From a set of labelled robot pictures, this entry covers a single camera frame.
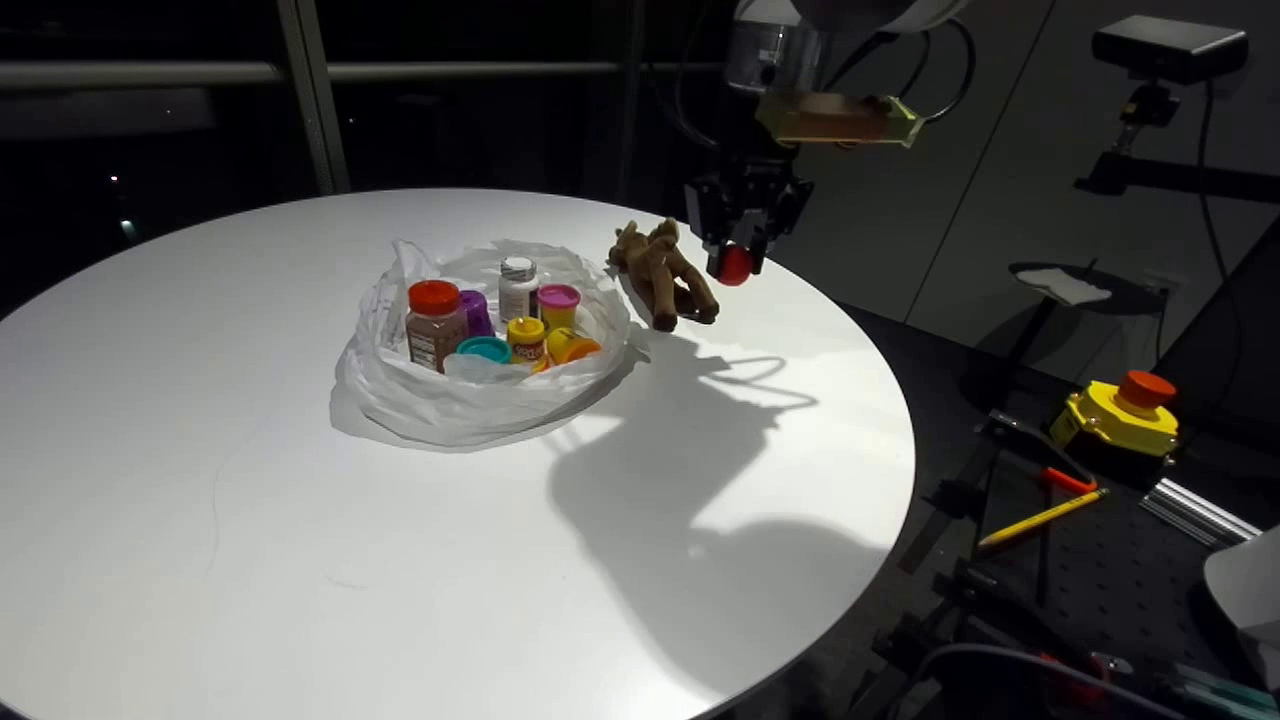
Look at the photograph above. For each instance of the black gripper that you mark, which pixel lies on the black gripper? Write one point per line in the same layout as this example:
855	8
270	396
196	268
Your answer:
747	187

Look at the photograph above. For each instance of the small red lid tub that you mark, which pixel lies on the small red lid tub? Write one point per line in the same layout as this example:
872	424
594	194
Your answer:
733	265

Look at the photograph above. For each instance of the brown plush moose toy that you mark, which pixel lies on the brown plush moose toy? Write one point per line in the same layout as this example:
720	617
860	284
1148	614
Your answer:
663	281

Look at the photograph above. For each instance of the yellow tub teal lid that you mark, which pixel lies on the yellow tub teal lid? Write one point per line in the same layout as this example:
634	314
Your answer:
484	348

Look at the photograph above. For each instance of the spice jar red lid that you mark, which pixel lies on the spice jar red lid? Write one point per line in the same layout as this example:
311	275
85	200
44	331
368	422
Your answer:
435	325

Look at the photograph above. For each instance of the yellow tub red-orange lid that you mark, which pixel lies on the yellow tub red-orange lid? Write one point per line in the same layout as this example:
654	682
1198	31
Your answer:
572	344

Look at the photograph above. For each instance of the white plate on stand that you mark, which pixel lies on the white plate on stand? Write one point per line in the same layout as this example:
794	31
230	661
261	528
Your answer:
1061	284

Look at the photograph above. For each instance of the white plastic bag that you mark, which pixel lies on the white plastic bag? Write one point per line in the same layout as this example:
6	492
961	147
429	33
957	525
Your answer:
441	403

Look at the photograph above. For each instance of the yellow red emergency stop button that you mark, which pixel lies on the yellow red emergency stop button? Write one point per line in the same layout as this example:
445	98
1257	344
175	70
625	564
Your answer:
1121	418

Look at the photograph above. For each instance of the grey window crossbar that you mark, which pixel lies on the grey window crossbar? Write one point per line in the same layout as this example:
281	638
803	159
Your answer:
162	72

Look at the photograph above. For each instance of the white rounded object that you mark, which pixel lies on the white rounded object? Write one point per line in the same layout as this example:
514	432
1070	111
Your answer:
1252	595

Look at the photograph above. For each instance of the yellow-green wrist camera box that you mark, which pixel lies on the yellow-green wrist camera box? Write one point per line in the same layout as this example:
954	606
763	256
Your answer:
843	120

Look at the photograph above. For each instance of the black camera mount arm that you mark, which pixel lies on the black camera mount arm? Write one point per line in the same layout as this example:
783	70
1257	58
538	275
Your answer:
1175	172

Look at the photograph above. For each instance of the grey window post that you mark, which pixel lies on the grey window post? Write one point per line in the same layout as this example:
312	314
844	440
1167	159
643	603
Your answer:
312	94

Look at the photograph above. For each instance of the black exterior camera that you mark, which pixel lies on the black exterior camera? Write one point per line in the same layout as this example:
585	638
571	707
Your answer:
1170	47

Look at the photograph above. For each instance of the aluminium rail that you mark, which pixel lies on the aluminium rail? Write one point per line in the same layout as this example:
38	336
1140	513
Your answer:
1203	511

